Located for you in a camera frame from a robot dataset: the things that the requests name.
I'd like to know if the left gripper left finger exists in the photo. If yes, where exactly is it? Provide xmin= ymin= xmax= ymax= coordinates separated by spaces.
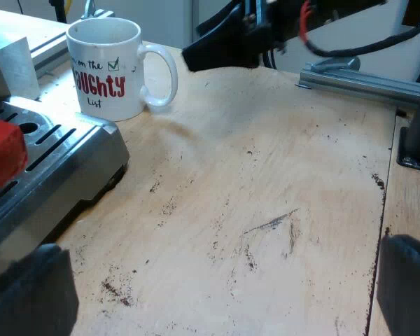
xmin=0 ymin=243 xmax=80 ymax=336

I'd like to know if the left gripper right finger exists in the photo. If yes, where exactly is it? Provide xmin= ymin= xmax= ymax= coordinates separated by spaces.
xmin=375 ymin=234 xmax=420 ymax=336

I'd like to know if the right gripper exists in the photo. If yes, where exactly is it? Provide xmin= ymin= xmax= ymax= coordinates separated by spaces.
xmin=181 ymin=0 xmax=304 ymax=74

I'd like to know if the white mug with red print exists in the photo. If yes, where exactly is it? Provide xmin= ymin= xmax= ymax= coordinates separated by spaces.
xmin=65 ymin=17 xmax=179 ymax=123

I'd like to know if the steel espresso machine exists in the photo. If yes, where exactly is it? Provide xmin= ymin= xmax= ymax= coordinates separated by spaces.
xmin=0 ymin=34 xmax=131 ymax=285

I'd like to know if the metal block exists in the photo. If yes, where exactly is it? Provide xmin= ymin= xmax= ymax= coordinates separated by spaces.
xmin=0 ymin=36 xmax=41 ymax=102

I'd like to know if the aluminium rail with grey bracket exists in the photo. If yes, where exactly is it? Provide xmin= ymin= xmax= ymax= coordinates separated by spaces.
xmin=295 ymin=55 xmax=420 ymax=110

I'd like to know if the filter holder with red-ended handle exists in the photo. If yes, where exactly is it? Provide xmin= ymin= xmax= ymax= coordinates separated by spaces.
xmin=0 ymin=115 xmax=29 ymax=193

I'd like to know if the black cable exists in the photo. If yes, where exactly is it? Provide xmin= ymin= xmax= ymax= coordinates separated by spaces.
xmin=302 ymin=21 xmax=420 ymax=59

